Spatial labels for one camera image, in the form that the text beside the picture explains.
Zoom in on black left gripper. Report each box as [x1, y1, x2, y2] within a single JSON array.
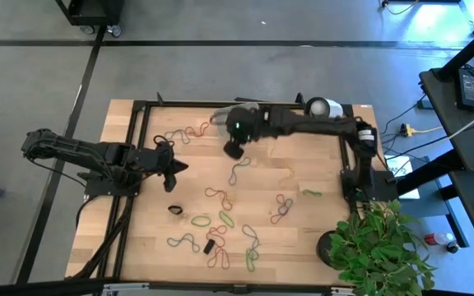
[[128, 141, 188, 193]]

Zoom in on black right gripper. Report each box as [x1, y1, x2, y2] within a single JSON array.
[[223, 107, 271, 160]]

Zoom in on teal rubber band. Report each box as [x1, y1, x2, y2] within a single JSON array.
[[280, 198, 295, 217], [166, 233, 202, 254], [164, 127, 192, 145], [241, 224, 261, 251], [228, 156, 253, 187]]

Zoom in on red rubber band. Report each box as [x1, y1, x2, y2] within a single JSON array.
[[207, 246, 231, 271], [204, 187, 226, 206], [270, 193, 290, 225], [185, 122, 210, 139], [205, 224, 229, 248]]

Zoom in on translucent grey plastic bin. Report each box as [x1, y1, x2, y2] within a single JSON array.
[[209, 101, 265, 143]]

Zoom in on black plant pot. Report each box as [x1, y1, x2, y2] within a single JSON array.
[[316, 229, 337, 268]]

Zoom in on white box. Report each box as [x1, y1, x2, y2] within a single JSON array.
[[384, 155, 421, 201]]

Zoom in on yellow power strip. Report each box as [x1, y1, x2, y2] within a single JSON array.
[[399, 123, 444, 139]]

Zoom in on green leafy plant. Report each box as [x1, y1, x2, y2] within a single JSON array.
[[328, 199, 438, 296]]

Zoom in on black wheeled cart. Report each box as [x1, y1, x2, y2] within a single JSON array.
[[54, 0, 125, 38]]

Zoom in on bottle with red label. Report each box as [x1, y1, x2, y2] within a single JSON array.
[[424, 232, 455, 247]]

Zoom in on black power adapter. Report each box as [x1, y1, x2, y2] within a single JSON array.
[[455, 67, 474, 113]]

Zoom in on black diagonal beam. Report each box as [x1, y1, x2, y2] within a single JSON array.
[[432, 18, 474, 82]]

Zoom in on black looped gripper cable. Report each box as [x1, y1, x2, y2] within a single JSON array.
[[152, 134, 175, 149]]

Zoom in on black cable bundle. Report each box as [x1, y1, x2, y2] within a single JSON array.
[[74, 195, 135, 280]]

